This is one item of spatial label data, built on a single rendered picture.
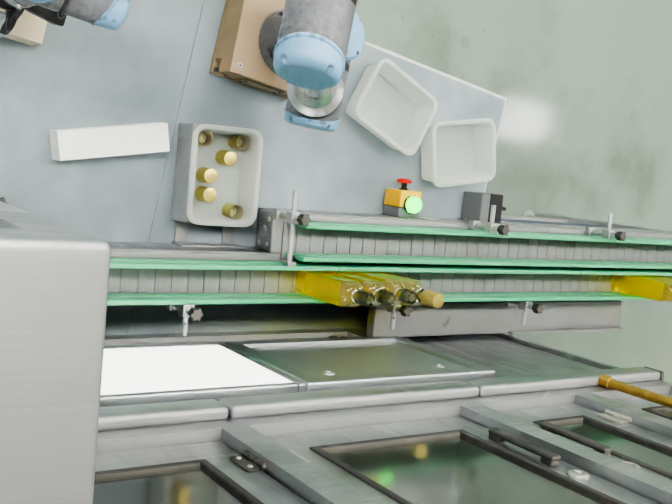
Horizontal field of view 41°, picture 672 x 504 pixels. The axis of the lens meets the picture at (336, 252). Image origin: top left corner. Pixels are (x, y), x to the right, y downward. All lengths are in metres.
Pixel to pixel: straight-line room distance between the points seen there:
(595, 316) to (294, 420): 1.50
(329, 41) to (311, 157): 0.81
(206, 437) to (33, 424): 0.89
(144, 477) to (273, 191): 1.07
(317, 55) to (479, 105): 1.18
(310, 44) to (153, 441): 0.66
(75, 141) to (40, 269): 1.39
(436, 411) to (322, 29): 0.72
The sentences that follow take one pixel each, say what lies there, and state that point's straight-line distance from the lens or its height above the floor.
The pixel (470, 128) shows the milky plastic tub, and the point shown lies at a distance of 2.56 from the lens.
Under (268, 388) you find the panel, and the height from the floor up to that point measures 1.32.
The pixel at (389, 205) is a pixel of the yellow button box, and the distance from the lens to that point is 2.37.
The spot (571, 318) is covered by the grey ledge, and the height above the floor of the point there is 0.88.
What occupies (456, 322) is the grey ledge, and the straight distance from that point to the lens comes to 2.43.
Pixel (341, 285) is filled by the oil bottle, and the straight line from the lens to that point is 1.95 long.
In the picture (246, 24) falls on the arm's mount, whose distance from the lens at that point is 2.05.
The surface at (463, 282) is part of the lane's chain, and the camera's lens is 2.43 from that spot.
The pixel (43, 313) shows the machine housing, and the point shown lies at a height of 2.13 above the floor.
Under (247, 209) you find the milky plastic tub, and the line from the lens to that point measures 2.09.
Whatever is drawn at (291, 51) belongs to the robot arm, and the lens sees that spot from 1.47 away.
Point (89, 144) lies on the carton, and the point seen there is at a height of 0.81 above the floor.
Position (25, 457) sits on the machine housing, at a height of 2.13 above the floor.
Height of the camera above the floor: 2.65
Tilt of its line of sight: 55 degrees down
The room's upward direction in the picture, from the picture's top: 104 degrees clockwise
